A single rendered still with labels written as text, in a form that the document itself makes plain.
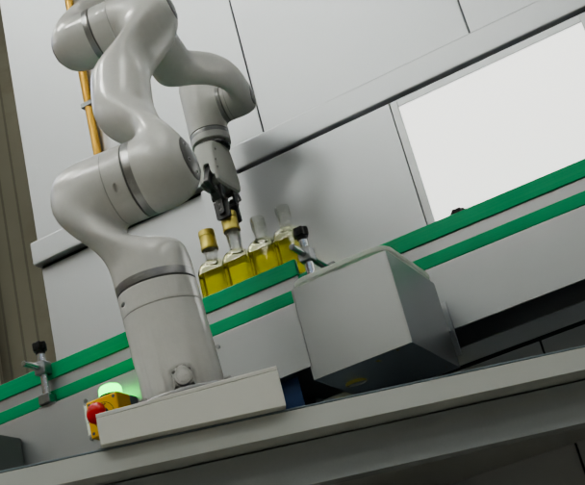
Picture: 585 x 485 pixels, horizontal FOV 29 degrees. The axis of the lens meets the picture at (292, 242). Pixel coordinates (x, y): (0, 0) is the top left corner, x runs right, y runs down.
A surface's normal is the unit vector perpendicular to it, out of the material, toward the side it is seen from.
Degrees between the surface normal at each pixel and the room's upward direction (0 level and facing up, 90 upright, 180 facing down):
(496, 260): 90
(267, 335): 90
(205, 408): 90
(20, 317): 90
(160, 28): 123
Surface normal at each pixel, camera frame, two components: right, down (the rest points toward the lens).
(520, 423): 0.05, -0.42
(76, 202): -0.13, -0.25
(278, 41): -0.45, -0.26
